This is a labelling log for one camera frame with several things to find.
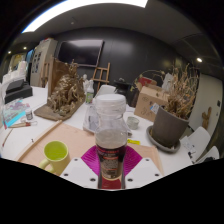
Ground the white spray bottle green label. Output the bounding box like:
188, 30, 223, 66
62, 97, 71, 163
84, 79, 96, 105

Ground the golden sculpture on wooden base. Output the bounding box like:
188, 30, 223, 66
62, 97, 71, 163
33, 59, 87, 122

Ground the small grey round jar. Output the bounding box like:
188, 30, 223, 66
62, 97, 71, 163
125, 115, 141, 131

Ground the grey flower pot dried plant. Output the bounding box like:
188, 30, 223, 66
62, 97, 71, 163
151, 64, 201, 150

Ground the yellow tag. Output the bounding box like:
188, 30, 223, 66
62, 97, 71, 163
126, 138, 142, 146

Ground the grey pot saucer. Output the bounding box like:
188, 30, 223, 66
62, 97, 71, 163
146, 124, 183, 155

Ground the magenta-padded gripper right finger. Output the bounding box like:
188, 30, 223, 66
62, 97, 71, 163
123, 145, 165, 190

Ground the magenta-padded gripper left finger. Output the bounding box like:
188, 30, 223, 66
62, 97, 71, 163
60, 144, 101, 190

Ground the flat round red coaster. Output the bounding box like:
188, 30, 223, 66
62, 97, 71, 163
99, 177, 125, 190

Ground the black wall screen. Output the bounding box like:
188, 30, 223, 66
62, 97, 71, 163
56, 39, 105, 68

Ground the small white-capped jar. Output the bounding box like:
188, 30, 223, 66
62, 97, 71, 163
25, 108, 35, 121

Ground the colourful book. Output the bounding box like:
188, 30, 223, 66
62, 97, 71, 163
2, 97, 31, 130

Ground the tan wooden board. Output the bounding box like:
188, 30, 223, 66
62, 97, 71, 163
14, 119, 165, 176

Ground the white cabinet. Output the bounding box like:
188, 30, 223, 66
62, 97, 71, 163
29, 37, 59, 89

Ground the wooden easel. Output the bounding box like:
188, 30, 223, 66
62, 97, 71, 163
91, 62, 112, 92

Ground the brown cardboard box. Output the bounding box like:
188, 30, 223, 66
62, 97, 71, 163
133, 84, 170, 123

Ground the wooden figure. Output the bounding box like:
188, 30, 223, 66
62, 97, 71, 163
201, 106, 213, 131

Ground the black box device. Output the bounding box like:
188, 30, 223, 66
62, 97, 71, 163
3, 78, 34, 105

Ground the clear plastic bag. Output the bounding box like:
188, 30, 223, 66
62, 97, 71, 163
82, 102, 101, 133

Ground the clear drink bottle dark label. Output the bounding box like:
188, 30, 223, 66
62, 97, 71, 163
93, 93, 129, 190

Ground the wooden-handled tool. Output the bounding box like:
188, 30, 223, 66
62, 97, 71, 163
7, 120, 39, 130

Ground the yellow-green mug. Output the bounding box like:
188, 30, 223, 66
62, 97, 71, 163
38, 140, 71, 177

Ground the long ceiling light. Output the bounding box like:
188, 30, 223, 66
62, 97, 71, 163
21, 0, 150, 34

